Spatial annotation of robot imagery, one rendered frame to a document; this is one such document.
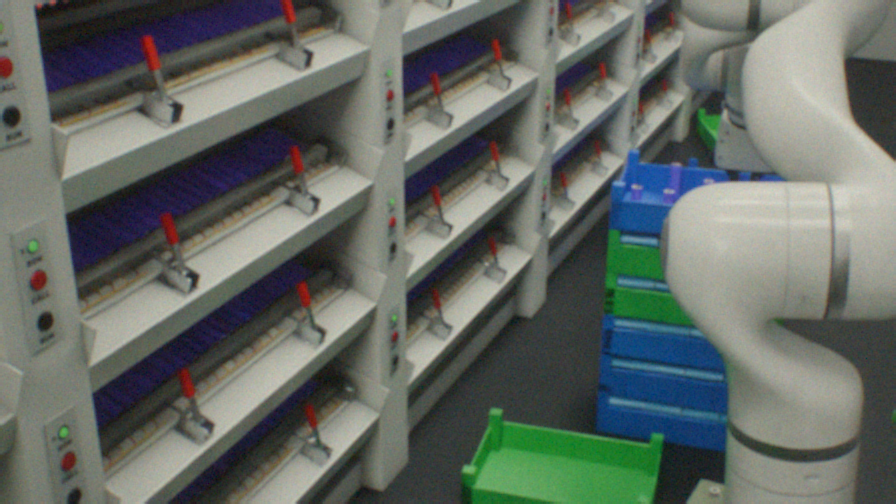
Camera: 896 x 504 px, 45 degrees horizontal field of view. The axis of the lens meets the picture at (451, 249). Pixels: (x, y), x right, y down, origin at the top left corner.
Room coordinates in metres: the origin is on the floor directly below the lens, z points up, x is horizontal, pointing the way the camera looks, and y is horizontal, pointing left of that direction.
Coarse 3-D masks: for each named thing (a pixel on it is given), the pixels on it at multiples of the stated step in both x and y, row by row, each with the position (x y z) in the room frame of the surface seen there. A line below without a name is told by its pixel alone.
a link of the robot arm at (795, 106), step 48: (768, 0) 1.17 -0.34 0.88; (816, 0) 1.11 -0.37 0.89; (864, 0) 1.12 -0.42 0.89; (768, 48) 1.06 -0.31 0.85; (816, 48) 1.04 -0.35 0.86; (768, 96) 1.00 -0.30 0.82; (816, 96) 0.98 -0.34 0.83; (768, 144) 0.98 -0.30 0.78; (816, 144) 0.94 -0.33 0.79; (864, 144) 0.91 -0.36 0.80; (864, 192) 0.85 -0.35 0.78; (864, 240) 0.81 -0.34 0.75; (864, 288) 0.80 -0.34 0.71
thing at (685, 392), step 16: (608, 368) 1.68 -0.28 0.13; (608, 384) 1.68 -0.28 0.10; (624, 384) 1.67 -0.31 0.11; (640, 384) 1.66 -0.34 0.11; (656, 384) 1.66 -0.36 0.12; (672, 384) 1.65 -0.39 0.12; (688, 384) 1.64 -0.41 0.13; (704, 384) 1.63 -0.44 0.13; (720, 384) 1.63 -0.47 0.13; (656, 400) 1.66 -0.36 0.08; (672, 400) 1.65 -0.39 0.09; (688, 400) 1.64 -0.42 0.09; (704, 400) 1.63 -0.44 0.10; (720, 400) 1.62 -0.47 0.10
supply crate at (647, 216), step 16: (624, 176) 1.81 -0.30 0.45; (640, 176) 1.87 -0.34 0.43; (656, 176) 1.86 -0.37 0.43; (688, 176) 1.84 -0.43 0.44; (704, 176) 1.83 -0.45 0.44; (720, 176) 1.83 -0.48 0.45; (768, 176) 1.80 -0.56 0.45; (624, 192) 1.69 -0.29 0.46; (656, 192) 1.85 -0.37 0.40; (624, 208) 1.68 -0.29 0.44; (640, 208) 1.67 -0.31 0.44; (656, 208) 1.66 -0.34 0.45; (624, 224) 1.68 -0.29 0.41; (640, 224) 1.67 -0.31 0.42; (656, 224) 1.66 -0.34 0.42
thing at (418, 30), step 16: (416, 0) 1.73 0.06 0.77; (432, 0) 1.75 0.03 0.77; (448, 0) 1.74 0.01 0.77; (464, 0) 1.82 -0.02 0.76; (480, 0) 1.85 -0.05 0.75; (496, 0) 1.93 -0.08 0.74; (512, 0) 2.02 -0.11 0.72; (416, 16) 1.68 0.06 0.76; (432, 16) 1.70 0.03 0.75; (448, 16) 1.74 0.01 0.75; (464, 16) 1.81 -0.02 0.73; (480, 16) 1.89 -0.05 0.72; (416, 32) 1.64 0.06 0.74; (432, 32) 1.70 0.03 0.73; (448, 32) 1.77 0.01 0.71; (416, 48) 1.66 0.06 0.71
